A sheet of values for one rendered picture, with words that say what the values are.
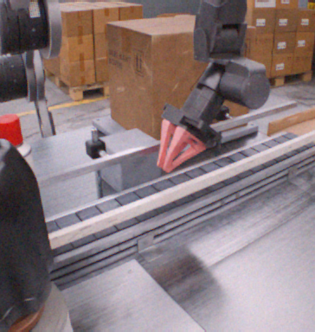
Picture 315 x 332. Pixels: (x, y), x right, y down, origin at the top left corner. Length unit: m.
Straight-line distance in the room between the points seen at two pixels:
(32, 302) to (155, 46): 0.67
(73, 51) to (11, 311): 3.60
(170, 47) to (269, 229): 0.43
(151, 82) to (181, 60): 0.08
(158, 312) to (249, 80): 0.35
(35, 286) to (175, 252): 0.45
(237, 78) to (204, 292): 0.32
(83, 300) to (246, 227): 0.33
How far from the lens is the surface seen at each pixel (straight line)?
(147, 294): 0.50
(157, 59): 0.82
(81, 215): 0.64
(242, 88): 0.57
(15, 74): 1.43
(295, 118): 1.14
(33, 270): 0.20
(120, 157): 0.63
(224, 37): 0.62
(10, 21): 0.95
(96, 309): 0.49
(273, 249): 0.66
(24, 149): 0.50
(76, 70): 3.80
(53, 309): 0.25
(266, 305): 0.57
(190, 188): 0.64
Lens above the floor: 1.25
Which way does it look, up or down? 29 degrees down
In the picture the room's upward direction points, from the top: straight up
